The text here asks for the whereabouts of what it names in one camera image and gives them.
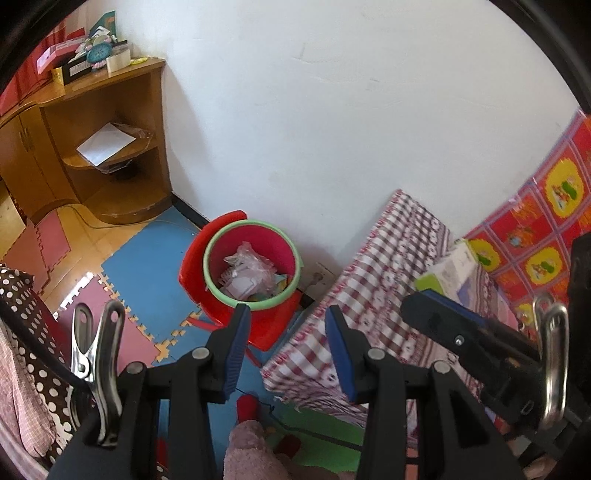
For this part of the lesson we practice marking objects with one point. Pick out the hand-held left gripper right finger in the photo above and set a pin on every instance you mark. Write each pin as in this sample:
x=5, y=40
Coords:
x=339, y=360

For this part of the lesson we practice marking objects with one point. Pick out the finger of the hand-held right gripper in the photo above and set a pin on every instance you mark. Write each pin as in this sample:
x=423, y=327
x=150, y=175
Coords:
x=455, y=305
x=443, y=327

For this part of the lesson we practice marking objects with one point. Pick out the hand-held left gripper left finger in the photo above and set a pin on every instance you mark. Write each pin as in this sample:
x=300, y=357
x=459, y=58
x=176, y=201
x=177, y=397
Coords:
x=240, y=355

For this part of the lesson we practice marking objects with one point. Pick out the white green selfie stick box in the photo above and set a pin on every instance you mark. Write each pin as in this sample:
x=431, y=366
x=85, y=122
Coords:
x=448, y=272

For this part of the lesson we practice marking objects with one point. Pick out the teal wet wipes packet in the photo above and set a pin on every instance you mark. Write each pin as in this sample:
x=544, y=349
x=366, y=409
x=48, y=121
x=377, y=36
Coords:
x=274, y=288

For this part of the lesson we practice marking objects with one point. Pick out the clear plastic bag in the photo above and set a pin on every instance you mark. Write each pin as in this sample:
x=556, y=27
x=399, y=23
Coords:
x=249, y=261

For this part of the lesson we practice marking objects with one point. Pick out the red bucket with green rim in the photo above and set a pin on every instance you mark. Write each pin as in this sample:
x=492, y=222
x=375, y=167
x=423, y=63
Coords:
x=286, y=258

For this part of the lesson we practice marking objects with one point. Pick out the metal spring clip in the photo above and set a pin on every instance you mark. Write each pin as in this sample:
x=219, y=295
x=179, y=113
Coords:
x=554, y=369
x=94, y=369

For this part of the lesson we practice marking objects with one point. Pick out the person's red slipper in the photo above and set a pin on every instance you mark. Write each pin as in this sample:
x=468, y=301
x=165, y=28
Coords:
x=288, y=444
x=247, y=408

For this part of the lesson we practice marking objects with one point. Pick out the green foam floor mat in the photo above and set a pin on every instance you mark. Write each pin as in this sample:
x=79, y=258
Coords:
x=323, y=429

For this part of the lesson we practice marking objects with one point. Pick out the pink foam floor mat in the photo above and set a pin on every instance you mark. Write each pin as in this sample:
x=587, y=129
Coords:
x=134, y=337
x=41, y=249

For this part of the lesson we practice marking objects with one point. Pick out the red floral printed cloth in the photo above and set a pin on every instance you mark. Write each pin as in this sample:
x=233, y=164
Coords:
x=545, y=221

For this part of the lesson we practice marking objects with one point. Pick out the blue foam floor mat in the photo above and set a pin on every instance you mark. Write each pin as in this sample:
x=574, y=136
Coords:
x=147, y=267

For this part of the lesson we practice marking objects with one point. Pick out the brown polka dot cloth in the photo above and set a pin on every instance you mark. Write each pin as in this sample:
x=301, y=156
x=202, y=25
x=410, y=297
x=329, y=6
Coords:
x=37, y=337

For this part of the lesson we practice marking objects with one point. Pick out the pink gingham cloth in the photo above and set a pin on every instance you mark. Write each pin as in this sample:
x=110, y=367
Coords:
x=23, y=397

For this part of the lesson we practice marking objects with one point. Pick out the white paper in plastic sleeve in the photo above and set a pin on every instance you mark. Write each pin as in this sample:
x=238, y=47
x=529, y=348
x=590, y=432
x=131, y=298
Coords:
x=104, y=145

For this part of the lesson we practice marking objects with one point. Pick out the wooden shelf cabinet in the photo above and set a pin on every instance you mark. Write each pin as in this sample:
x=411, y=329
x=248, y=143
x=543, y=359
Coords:
x=41, y=138

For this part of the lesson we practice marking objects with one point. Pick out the small white box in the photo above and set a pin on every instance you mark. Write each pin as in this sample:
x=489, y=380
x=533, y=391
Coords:
x=119, y=61

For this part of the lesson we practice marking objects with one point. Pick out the items on shelf top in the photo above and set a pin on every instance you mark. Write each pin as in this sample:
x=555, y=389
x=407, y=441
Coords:
x=74, y=71

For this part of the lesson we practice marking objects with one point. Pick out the teal round alarm clock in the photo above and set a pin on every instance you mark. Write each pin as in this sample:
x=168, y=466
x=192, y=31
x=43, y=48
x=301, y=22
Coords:
x=98, y=51

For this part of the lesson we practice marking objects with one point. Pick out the beige curtain with red hem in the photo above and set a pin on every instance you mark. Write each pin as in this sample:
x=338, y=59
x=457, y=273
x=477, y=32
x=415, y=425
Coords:
x=18, y=87

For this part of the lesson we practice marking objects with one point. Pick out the pink box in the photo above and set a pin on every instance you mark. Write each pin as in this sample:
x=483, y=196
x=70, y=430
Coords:
x=53, y=55

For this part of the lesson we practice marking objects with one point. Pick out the green card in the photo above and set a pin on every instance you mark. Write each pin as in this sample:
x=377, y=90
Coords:
x=104, y=23

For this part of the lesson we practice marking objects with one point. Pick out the white wall socket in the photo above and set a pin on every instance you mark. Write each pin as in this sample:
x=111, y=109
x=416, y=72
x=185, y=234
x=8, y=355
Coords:
x=324, y=276

